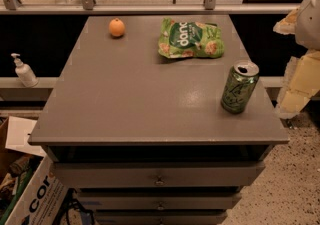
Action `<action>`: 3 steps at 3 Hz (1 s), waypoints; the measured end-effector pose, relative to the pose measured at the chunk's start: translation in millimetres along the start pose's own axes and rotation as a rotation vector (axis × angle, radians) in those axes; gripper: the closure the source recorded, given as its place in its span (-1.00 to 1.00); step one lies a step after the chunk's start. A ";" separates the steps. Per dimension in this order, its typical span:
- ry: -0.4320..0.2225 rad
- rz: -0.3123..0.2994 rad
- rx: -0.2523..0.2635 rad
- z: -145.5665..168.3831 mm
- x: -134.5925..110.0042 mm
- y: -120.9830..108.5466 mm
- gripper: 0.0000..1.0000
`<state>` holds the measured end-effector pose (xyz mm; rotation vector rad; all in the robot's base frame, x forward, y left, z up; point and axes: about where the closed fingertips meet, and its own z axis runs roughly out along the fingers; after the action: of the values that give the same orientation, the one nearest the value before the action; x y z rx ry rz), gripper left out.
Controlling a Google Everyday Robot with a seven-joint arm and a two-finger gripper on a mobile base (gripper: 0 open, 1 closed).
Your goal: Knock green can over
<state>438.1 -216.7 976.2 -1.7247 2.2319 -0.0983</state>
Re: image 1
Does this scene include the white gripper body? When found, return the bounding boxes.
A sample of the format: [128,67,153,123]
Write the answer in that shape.
[295,0,320,50]

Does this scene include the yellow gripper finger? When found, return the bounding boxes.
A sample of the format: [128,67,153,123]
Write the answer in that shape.
[273,8,299,35]
[275,50,320,119]

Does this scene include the green soda can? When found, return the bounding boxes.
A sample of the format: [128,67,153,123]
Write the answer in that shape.
[221,60,259,114]

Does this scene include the green snack bag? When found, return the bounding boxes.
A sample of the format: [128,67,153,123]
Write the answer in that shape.
[158,18,225,59]

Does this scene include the grey drawer cabinet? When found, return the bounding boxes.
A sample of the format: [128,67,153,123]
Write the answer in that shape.
[29,15,288,225]

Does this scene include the orange fruit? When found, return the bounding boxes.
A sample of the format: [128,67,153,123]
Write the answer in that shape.
[109,18,125,37]

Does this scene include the top drawer knob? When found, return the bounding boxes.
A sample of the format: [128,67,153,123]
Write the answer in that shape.
[154,176,165,186]

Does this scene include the drawer knob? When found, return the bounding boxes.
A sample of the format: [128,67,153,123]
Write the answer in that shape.
[154,176,165,186]
[156,202,165,211]

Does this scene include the middle drawer knob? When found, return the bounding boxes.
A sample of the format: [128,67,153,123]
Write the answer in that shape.
[156,202,165,211]

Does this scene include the white pump bottle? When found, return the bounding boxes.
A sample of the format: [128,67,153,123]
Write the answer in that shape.
[11,53,38,87]

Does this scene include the white cardboard box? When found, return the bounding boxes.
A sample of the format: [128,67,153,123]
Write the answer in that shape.
[1,116,68,225]

